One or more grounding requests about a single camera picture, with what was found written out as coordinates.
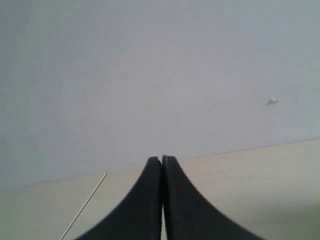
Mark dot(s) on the white blob on wall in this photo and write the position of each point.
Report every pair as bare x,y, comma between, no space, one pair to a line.
273,100

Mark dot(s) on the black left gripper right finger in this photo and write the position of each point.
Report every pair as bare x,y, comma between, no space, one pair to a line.
188,215

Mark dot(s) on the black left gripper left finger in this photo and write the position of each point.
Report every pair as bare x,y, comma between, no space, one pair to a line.
139,215

